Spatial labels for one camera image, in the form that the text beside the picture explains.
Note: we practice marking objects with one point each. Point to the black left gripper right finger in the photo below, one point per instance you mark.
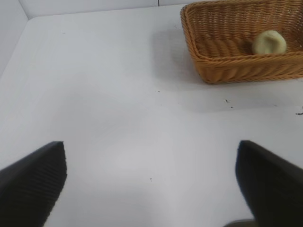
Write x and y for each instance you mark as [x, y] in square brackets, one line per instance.
[272, 186]

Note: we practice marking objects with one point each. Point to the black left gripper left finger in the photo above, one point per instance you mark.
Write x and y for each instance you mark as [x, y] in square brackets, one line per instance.
[30, 179]

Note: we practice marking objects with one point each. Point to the pale yellow egg yolk pastry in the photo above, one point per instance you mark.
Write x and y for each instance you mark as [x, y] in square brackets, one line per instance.
[270, 42]

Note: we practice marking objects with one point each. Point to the brown woven wicker basket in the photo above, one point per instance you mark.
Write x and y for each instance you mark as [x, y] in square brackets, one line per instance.
[225, 68]

